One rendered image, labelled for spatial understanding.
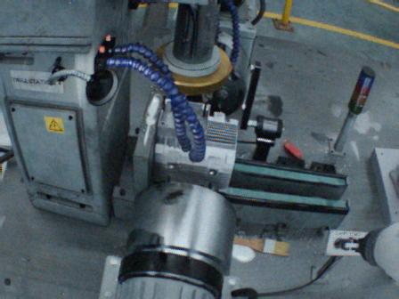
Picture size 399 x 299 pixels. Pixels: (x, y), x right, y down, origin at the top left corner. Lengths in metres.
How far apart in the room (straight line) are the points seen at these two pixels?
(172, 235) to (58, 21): 0.51
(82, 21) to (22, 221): 0.81
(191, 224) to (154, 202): 0.10
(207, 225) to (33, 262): 0.62
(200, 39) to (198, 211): 0.36
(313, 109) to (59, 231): 1.11
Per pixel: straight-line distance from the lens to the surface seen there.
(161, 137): 1.15
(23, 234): 1.39
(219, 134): 1.18
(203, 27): 0.91
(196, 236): 0.94
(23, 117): 1.04
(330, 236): 1.12
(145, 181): 1.14
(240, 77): 1.33
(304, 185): 1.41
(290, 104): 1.77
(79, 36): 0.81
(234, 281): 0.89
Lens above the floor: 1.98
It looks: 50 degrees down
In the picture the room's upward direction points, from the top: 9 degrees clockwise
